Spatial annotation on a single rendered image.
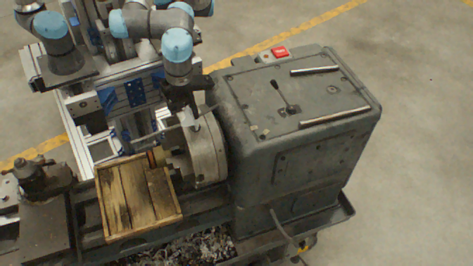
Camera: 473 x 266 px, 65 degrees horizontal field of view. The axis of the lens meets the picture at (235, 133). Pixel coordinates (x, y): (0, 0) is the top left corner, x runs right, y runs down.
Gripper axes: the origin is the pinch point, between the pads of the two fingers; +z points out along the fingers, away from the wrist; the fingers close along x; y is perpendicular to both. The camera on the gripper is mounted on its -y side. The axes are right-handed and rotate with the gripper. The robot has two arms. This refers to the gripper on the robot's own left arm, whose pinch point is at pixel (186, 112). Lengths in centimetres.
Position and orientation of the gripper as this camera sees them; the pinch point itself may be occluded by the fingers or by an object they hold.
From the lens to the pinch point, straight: 123.7
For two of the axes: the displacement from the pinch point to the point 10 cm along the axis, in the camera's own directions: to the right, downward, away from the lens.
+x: 5.5, 7.5, -3.7
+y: -8.3, 4.4, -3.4
